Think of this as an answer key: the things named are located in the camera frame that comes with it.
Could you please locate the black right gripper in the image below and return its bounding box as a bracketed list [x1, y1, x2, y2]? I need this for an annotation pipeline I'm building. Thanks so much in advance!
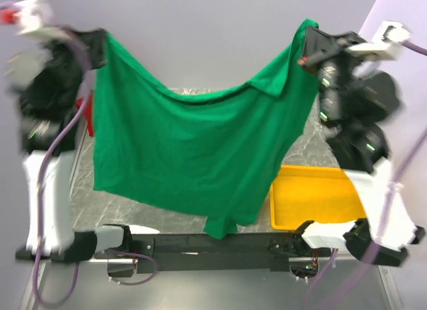
[292, 25, 363, 121]

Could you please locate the green t shirt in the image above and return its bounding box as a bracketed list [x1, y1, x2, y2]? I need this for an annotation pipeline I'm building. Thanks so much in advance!
[93, 19, 318, 239]

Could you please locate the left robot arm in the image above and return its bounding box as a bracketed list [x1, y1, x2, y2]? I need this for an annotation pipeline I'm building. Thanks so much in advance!
[1, 0, 107, 261]

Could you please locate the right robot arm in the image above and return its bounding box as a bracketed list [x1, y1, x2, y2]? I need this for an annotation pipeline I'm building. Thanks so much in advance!
[292, 21, 426, 267]

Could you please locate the red folded t shirt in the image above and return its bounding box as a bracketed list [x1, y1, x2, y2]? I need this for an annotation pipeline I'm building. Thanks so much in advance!
[83, 93, 94, 137]

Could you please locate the yellow plastic tray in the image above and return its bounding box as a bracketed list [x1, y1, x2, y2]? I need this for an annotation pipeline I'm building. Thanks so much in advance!
[270, 165, 366, 231]

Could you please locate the aluminium frame rail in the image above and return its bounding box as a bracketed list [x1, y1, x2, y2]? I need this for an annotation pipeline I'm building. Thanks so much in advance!
[35, 253, 388, 264]

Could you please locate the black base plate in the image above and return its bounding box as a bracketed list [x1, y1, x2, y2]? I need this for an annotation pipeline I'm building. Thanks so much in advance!
[93, 232, 332, 275]

